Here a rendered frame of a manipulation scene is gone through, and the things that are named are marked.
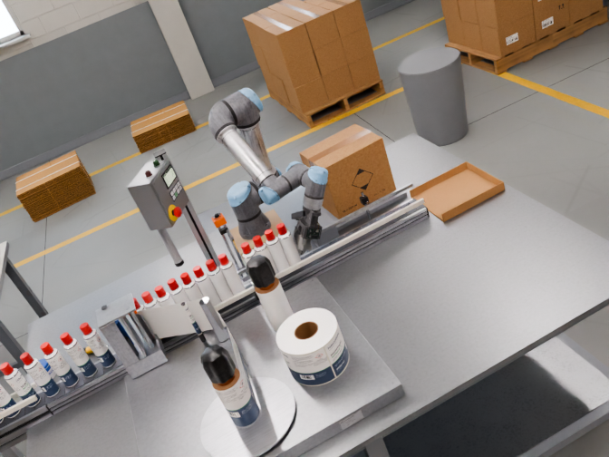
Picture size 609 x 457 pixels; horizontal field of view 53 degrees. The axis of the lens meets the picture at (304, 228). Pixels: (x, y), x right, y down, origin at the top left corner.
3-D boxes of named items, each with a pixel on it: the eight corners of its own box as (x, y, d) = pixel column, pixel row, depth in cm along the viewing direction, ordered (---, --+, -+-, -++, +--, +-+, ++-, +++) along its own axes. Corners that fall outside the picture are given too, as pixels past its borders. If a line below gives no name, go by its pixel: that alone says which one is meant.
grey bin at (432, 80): (432, 156, 458) (416, 80, 425) (404, 137, 497) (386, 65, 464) (485, 131, 464) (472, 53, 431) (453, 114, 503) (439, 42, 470)
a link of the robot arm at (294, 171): (275, 170, 237) (291, 179, 230) (297, 156, 241) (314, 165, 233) (280, 186, 242) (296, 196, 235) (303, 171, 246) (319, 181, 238)
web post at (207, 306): (219, 345, 222) (199, 306, 212) (217, 337, 226) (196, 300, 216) (231, 338, 222) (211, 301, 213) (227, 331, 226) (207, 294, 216)
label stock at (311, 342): (346, 333, 207) (334, 301, 199) (352, 377, 190) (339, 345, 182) (290, 347, 209) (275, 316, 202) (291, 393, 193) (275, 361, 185)
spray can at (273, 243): (283, 277, 243) (265, 237, 232) (276, 272, 247) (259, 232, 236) (294, 270, 244) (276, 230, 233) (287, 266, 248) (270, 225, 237)
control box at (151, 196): (149, 230, 221) (126, 187, 211) (168, 204, 234) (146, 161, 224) (174, 227, 218) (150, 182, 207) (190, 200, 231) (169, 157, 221)
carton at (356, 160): (340, 221, 268) (323, 169, 254) (316, 201, 288) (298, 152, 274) (396, 189, 275) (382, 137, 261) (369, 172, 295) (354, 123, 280)
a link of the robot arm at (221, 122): (194, 108, 240) (270, 198, 226) (217, 95, 243) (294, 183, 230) (196, 125, 250) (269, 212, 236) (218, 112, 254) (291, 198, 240)
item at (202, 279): (212, 314, 238) (191, 274, 227) (209, 306, 242) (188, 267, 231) (225, 307, 239) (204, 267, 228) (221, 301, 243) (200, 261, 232)
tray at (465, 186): (443, 222, 248) (441, 214, 246) (410, 198, 270) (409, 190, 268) (505, 189, 253) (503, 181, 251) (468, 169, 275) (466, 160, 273)
